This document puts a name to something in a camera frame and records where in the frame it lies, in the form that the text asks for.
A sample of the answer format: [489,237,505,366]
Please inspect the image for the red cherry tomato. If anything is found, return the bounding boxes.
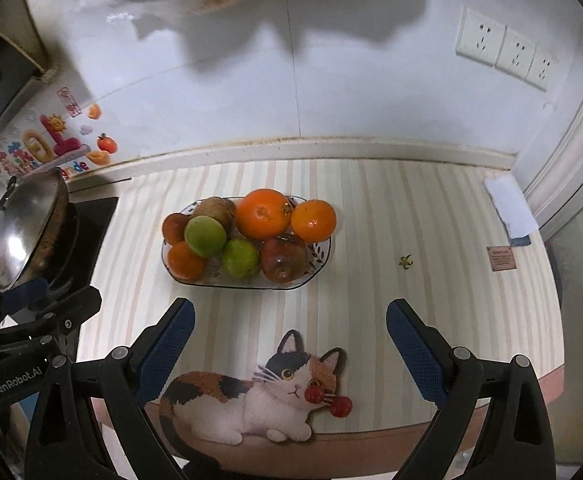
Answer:
[305,385,325,404]
[329,396,353,418]

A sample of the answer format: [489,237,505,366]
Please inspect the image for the mandarin orange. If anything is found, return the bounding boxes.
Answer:
[166,240,208,282]
[290,200,337,244]

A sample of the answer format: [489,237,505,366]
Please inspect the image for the small brown round fruit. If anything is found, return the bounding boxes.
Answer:
[161,212,190,246]

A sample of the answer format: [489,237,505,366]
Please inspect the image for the large green apple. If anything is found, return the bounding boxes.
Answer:
[185,216,227,259]

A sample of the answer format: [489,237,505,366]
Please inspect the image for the small green apple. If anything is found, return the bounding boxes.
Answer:
[221,238,260,280]

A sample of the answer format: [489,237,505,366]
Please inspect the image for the brown pear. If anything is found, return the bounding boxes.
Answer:
[192,196,236,235]

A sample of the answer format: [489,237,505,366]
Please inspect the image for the dark red apple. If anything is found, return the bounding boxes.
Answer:
[261,234,309,284]

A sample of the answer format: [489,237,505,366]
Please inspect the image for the large orange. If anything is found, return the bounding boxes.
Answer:
[235,188,293,240]

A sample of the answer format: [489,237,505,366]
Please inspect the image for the calico cat shaped mat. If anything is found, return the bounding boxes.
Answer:
[158,330,346,457]

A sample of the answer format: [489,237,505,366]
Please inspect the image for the stainless steel wok lid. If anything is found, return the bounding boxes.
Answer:
[0,167,66,292]

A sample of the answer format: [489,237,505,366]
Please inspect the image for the small fruit stem leaf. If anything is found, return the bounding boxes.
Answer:
[399,255,414,270]

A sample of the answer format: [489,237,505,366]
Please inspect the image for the black induction cooktop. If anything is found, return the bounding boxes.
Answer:
[45,197,118,301]

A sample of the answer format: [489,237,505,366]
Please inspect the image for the striped table mat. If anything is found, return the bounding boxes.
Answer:
[75,158,565,476]

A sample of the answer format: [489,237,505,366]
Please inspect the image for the small brown card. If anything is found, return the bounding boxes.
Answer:
[487,246,517,272]

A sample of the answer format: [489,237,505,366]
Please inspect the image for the oval floral ceramic plate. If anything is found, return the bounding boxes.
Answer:
[161,237,333,290]

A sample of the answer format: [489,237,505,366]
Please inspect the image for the white folded cloth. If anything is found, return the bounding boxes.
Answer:
[483,174,539,247]

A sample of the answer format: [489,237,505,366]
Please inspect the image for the steel wok with handle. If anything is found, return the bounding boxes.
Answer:
[17,177,80,288]

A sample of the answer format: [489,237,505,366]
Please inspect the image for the colourful wall sticker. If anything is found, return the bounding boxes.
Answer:
[0,84,121,182]

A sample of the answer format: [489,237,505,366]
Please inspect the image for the right white wall socket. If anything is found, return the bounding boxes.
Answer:
[525,47,559,92]

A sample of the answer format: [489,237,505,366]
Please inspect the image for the white wall socket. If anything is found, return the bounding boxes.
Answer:
[455,6,506,67]
[525,47,559,92]
[495,27,537,80]

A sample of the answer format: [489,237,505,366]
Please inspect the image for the middle white wall socket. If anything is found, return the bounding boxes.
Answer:
[495,27,537,80]

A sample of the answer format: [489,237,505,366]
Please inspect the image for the left white wall socket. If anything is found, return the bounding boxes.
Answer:
[455,6,506,67]

